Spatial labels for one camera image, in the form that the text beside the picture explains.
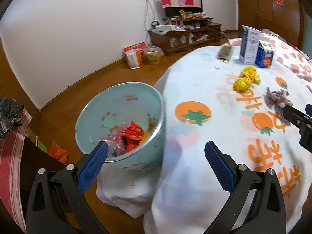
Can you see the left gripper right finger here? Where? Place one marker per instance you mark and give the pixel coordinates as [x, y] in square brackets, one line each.
[267, 211]

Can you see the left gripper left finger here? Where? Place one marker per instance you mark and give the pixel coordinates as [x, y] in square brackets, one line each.
[56, 203]

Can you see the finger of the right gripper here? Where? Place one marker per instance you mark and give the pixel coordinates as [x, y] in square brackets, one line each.
[303, 122]

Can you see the grey wrapper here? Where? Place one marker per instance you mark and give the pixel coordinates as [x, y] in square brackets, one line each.
[279, 97]

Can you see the yellow plastic bag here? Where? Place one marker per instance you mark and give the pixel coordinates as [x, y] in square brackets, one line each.
[247, 78]

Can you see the clear plastic bag red print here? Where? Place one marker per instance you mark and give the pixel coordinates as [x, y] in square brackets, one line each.
[116, 145]

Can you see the light blue trash bin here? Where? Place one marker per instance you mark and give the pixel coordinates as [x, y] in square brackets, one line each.
[129, 117]

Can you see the orange paper on floor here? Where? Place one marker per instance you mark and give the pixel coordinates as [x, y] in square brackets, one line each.
[57, 153]

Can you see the pink heart pattern quilt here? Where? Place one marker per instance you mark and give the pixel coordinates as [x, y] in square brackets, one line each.
[291, 57]

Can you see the blue Look milk carton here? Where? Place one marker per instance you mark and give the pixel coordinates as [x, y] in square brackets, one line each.
[264, 55]

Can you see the red striped cloth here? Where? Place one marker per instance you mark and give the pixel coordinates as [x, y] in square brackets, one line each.
[11, 155]

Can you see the pink plastic bag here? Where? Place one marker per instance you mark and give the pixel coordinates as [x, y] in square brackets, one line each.
[119, 131]

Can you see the tall white milk carton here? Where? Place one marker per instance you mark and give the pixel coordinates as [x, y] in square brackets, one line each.
[249, 45]

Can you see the white orange-print bed sheet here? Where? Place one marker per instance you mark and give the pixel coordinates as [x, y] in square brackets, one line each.
[202, 106]

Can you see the dark seaweed snack packet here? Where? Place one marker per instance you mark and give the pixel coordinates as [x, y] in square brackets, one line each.
[225, 53]

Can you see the black plastic bag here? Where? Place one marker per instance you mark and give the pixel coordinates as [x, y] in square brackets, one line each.
[11, 113]

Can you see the orange snack wrapper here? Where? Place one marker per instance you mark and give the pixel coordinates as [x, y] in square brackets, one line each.
[146, 133]

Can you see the wooden wardrobe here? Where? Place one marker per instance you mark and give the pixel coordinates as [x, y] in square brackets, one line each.
[286, 18]

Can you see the wooden TV cabinet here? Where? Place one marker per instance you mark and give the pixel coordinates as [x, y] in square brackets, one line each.
[192, 33]

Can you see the clear lidded food container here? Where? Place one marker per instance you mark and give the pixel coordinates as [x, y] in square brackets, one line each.
[153, 55]

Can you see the white router box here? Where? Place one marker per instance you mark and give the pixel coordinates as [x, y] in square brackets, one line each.
[163, 29]

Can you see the orange white box on floor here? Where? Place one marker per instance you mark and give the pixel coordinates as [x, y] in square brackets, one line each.
[133, 55]

